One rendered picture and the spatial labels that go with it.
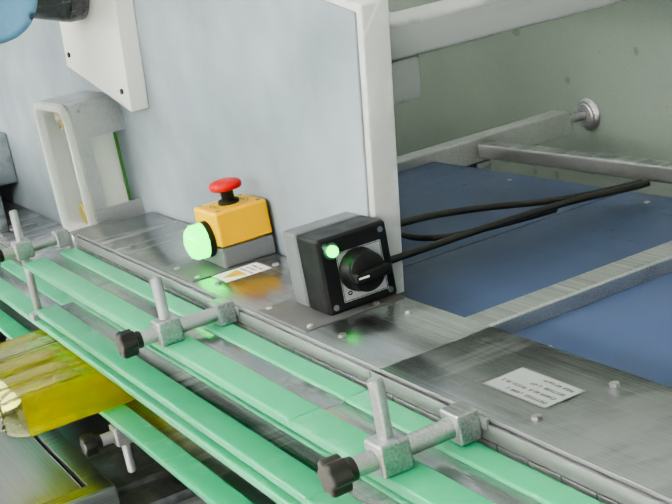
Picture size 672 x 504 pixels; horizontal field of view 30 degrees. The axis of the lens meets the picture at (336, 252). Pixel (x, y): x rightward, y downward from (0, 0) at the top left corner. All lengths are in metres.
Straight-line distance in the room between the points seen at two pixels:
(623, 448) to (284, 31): 0.67
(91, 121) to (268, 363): 0.81
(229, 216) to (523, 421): 0.65
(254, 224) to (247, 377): 0.36
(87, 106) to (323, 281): 0.79
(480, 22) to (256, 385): 0.46
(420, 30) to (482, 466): 0.54
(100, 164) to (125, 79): 0.19
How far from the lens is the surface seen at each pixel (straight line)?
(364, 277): 1.22
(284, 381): 1.17
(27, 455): 1.89
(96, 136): 1.95
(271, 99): 1.44
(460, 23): 1.34
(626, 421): 0.92
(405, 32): 1.30
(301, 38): 1.34
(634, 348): 1.11
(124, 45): 1.80
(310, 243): 1.24
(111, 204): 1.97
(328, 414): 1.06
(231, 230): 1.50
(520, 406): 0.97
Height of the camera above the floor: 1.34
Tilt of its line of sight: 25 degrees down
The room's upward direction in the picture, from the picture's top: 108 degrees counter-clockwise
